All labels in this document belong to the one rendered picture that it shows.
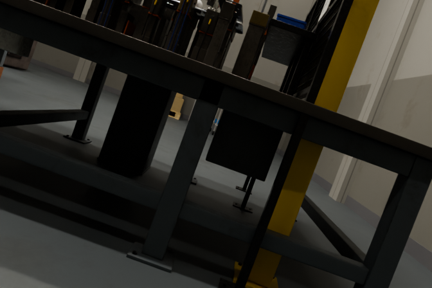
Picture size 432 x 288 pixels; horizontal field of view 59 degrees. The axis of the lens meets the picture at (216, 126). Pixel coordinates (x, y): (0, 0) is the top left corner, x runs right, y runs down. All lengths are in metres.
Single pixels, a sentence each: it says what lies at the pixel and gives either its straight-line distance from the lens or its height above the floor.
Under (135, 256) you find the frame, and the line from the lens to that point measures 1.38.
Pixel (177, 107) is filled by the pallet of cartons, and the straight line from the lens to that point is 8.65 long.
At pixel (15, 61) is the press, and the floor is 0.13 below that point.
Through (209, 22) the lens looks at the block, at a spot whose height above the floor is 0.92.
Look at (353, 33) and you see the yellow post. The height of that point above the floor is 1.00.
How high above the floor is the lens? 0.58
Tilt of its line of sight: 3 degrees down
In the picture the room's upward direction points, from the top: 20 degrees clockwise
